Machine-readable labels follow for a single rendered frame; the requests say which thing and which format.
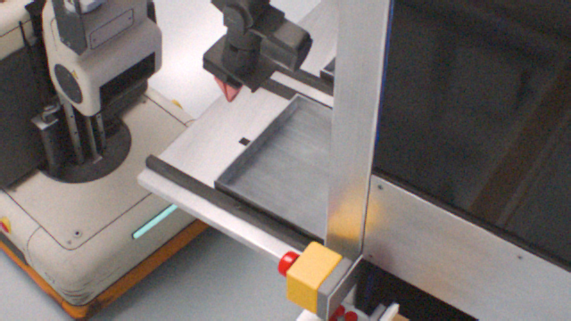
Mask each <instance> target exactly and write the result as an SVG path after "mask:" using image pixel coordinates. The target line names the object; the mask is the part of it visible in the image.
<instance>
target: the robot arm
mask: <svg viewBox="0 0 571 321"><path fill-rule="evenodd" d="M210 3H211V4H212V5H213V6H214V7H215V8H216V9H218V10H219V11H220V12H221V13H222V23H223V26H225V27H226V28H227V31H226V34H223V35H222V36H221V37H220V38H219V39H218V41H217V42H216V43H214V44H213V45H212V46H211V47H210V48H209V49H208V50H207V51H206V52H205V53H203V56H202V62H203V64H202V68H203V70H205V71H206V72H209V73H210V74H211V75H213V76H214V79H215V81H216V82H217V84H218V85H219V87H220V89H221V90H222V92H223V93H224V95H225V96H226V99H227V101H228V102H229V103H232V102H233V101H234V99H235V97H237V95H238V94H239V92H240V91H241V89H242V88H243V86H247V87H248V88H250V89H251V93H254V92H255V91H256V90H257V89H259V88H260V87H261V84H262V83H263V82H264V81H265V80H266V81H268V80H269V79H270V78H271V77H272V74H273V73H274V72H275V69H276V64H275V63H274V62H276V63H277V64H279V65H282V66H284V67H285V68H287V69H289V70H290V71H292V72H296V71H297V70H298V69H299V68H300V67H301V65H302V64H303V63H304V62H305V60H306V59H307V57H308V55H309V53H310V50H311V48H312V44H313V38H311V35H310V32H309V31H307V30H306V29H303V28H301V27H299V26H298V25H296V24H295V23H293V22H291V21H290V20H288V19H287V18H285V16H286V13H285V12H283V11H281V10H278V9H277V7H275V6H274V5H272V4H270V0H210ZM262 55H263V56H262ZM264 56H265V57H264ZM266 57H267V58H269V59H267V58H266ZM270 60H271V61H270ZM272 61H273V62H272Z"/></svg>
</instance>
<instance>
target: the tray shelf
mask: <svg viewBox="0 0 571 321"><path fill-rule="evenodd" d="M338 14H339V0H320V2H319V3H318V4H317V5H316V6H315V7H314V8H313V9H312V10H311V11H310V12H308V13H306V14H305V15H304V16H303V17H302V18H301V19H300V20H299V21H298V22H297V23H296V25H298V26H299V27H301V28H303V29H306V30H307V31H309V32H310V35H311V38H313V44H312V48H311V50H310V53H309V55H308V57H307V59H306V60H305V62H304V63H303V64H302V65H301V67H300V69H304V70H307V71H308V72H310V73H313V74H315V76H317V77H319V70H320V69H321V68H322V66H323V65H324V64H325V63H326V62H328V61H329V60H330V59H331V58H332V57H333V56H334V55H335V54H336V44H337V29H338ZM271 79H273V80H276V81H277V82H279V83H282V84H284V85H286V86H289V87H291V88H293V89H295V90H297V91H299V92H301V93H304V94H306V95H309V96H311V97H313V98H315V100H317V101H319V102H322V103H325V104H327V105H329V106H331V107H333V102H334V97H333V96H331V95H328V94H326V93H323V92H320V91H319V90H317V89H315V88H313V87H311V86H307V85H305V84H303V83H301V82H299V81H297V80H294V79H292V78H289V77H288V76H287V75H286V74H284V73H281V72H278V71H276V70H275V72H274V73H273V74H272V77H271ZM288 103H289V101H287V99H285V98H284V97H282V96H279V95H276V94H273V93H271V92H270V91H268V90H266V89H264V88H262V87H260V88H259V89H257V90H256V91H255V92H254V93H251V89H250V88H248V87H247V86H243V88H242V89H241V91H240V92H239V94H238V95H237V97H235V99H234V101H233V102H232V103H229V102H228V101H227V99H226V96H225V95H224V93H223V94H222V95H221V96H220V97H219V99H217V100H216V101H215V102H214V103H212V104H211V105H210V106H209V107H208V108H207V109H206V110H205V111H204V112H203V113H202V114H201V115H200V116H199V117H198V118H197V120H196V121H194V122H193V123H192V124H191V125H190V126H189V127H188V128H186V129H185V130H184V131H183V132H182V133H181V134H180V135H179V136H178V137H177V138H176V139H175V141H174V142H173V143H171V144H170V145H169V146H168V147H167V148H166V149H165V150H164V151H163V152H162V153H161V154H160V155H159V156H158V158H160V159H162V160H164V161H167V163H169V164H170V165H171V166H173V167H175V168H177V169H179V170H181V171H183V172H185V173H187V174H189V175H191V176H192V177H195V178H197V179H199V180H201V181H203V182H204V183H205V184H206V185H208V186H210V187H212V188H213V179H215V178H216V177H217V176H218V175H219V174H220V173H221V172H222V171H223V170H224V168H225V167H226V166H227V165H228V164H229V163H230V162H231V161H232V160H233V159H234V158H235V157H236V156H237V155H238V154H239V153H240V152H241V151H242V150H243V149H244V148H245V147H246V146H244V145H242V144H240V143H238V141H239V140H240V139H241V138H242V137H245V138H247V139H249V140H252V139H253V138H254V137H255V136H256V135H257V134H258V133H260V132H261V131H262V130H263V129H264V128H265V127H266V126H267V125H268V124H269V123H270V121H271V120H272V119H273V117H274V116H275V115H276V114H277V113H278V112H279V111H281V110H282V109H283V108H284V107H285V106H286V105H287V104H288ZM137 182H138V184H139V185H141V186H143V187H144V188H145V189H146V190H148V191H150V192H151V193H155V194H157V195H159V196H160V197H161V198H163V199H165V200H166V201H168V202H171V203H173V204H174V205H176V206H178V207H179V208H180V209H181V210H183V211H186V212H188V213H189V214H191V215H193V216H195V217H197V218H199V219H200V220H202V221H203V222H205V223H207V224H209V225H212V226H214V227H216V228H217V229H218V230H219V231H220V232H222V233H224V234H226V235H228V236H230V237H232V238H235V239H236V240H237V241H239V242H241V243H243V244H245V245H247V246H249V247H250V248H252V249H254V250H256V252H258V253H260V254H262V255H264V256H265V257H267V258H269V259H271V260H273V261H275V262H276V263H278V262H279V260H280V259H282V257H283V256H284V255H285V254H286V253H287V252H289V251H293V252H295V253H297V254H299V255H300V256H301V254H302V253H301V252H300V251H299V250H297V249H295V248H294V247H293V246H291V245H289V244H287V243H284V242H283V241H281V240H278V239H277V238H275V237H273V236H272V235H269V234H267V233H265V232H264V231H262V230H260V229H259V228H256V227H254V226H253V225H252V224H250V223H248V222H246V221H245V220H243V219H241V218H239V217H237V216H235V215H233V214H231V213H229V212H227V211H225V210H223V209H222V208H220V207H218V206H217V204H215V203H212V202H209V201H207V200H206V199H204V198H203V197H201V196H199V195H198V194H196V193H193V192H191V191H189V190H188V189H185V188H184V187H182V186H180V185H179V184H178V183H176V182H174V181H172V180H170V179H169V178H167V177H165V176H163V175H161V174H160V173H158V172H156V171H153V170H151V169H149V168H148V167H146V168H145V169H144V170H143V171H142V172H141V173H140V174H139V175H138V176H137Z"/></svg>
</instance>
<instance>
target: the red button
mask: <svg viewBox="0 0 571 321"><path fill-rule="evenodd" d="M299 257H300V255H299V254H297V253H295V252H293V251H289V252H287V253H286V254H285V255H284V256H283V257H282V259H280V260H279V262H278V265H277V272H278V273H279V274H280V275H282V276H285V277H286V275H287V270H288V269H289V268H290V267H291V266H292V265H293V264H294V263H295V261H296V260H297V259H298V258H299Z"/></svg>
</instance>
